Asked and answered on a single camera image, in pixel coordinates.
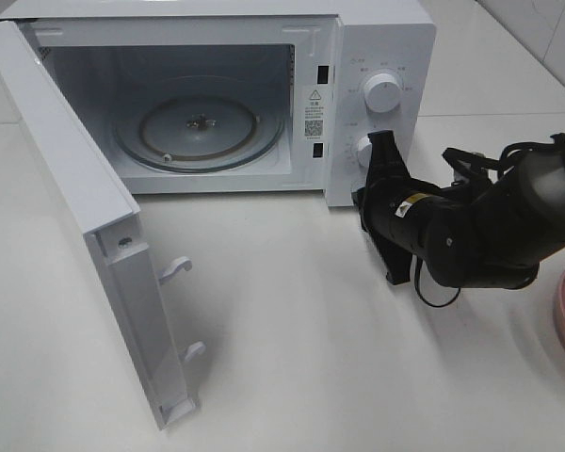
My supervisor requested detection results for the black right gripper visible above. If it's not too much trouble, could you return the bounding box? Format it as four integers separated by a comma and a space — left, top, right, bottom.
352, 130, 447, 285

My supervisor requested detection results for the white microwave door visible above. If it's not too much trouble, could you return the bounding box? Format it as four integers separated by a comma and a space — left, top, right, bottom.
0, 21, 204, 428

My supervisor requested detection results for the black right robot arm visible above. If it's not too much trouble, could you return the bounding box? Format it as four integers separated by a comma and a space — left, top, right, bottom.
353, 130, 565, 290

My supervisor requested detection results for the lower white timer knob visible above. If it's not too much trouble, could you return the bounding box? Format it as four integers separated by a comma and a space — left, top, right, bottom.
353, 136, 372, 170

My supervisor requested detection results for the upper white power knob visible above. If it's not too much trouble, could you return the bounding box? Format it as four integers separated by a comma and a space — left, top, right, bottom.
363, 71, 403, 113

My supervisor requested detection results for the white microwave oven body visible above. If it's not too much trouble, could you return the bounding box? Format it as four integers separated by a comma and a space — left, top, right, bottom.
0, 1, 436, 207

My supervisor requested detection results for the glass microwave turntable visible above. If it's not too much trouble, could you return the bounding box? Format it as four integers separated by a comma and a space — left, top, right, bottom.
114, 94, 285, 173

